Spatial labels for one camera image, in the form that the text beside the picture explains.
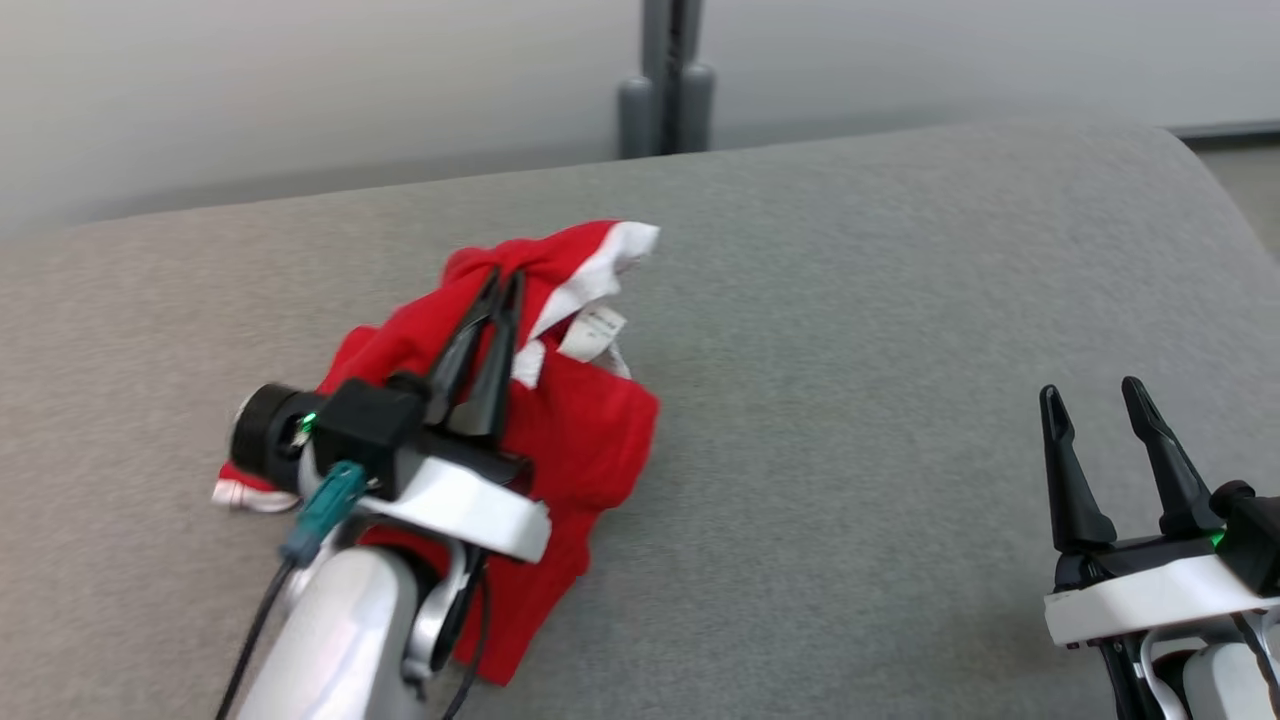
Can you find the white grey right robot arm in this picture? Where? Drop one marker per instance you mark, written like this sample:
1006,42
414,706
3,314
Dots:
1225,690

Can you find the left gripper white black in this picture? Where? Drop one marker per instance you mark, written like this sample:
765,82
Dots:
470,510

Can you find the red shirt with striped trim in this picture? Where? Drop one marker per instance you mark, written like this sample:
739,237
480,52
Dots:
590,440

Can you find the grey metal partition post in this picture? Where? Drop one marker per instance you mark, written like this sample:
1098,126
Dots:
655,40

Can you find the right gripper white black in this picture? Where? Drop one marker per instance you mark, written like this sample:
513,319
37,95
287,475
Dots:
1140,600

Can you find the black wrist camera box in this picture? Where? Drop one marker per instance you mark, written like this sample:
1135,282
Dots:
365,430
1255,540

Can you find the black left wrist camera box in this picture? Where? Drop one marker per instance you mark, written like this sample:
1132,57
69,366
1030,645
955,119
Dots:
365,430

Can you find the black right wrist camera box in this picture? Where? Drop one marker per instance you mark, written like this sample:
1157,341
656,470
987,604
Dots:
1255,540

